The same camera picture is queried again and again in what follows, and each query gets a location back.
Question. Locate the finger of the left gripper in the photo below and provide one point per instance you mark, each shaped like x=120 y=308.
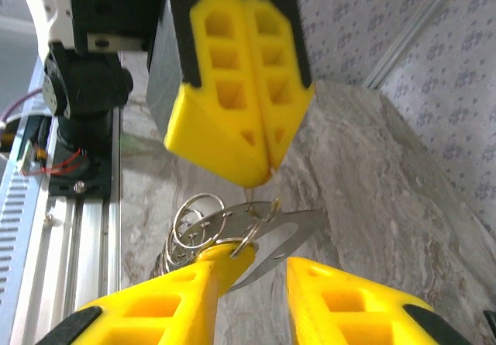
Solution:
x=209 y=135
x=286 y=116

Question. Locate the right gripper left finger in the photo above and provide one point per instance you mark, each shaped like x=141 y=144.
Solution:
x=155 y=314

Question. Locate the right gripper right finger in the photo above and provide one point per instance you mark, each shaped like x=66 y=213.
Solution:
x=348 y=314

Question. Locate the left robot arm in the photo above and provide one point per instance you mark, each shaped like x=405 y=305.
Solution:
x=89 y=85

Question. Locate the small controller circuit board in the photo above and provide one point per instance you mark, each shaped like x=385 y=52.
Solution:
x=31 y=155

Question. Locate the aluminium mounting rail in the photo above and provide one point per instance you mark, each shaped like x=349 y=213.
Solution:
x=89 y=263

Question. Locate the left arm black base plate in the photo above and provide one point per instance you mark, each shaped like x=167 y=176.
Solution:
x=93 y=184

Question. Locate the aluminium frame post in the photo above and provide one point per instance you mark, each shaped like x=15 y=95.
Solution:
x=410 y=31

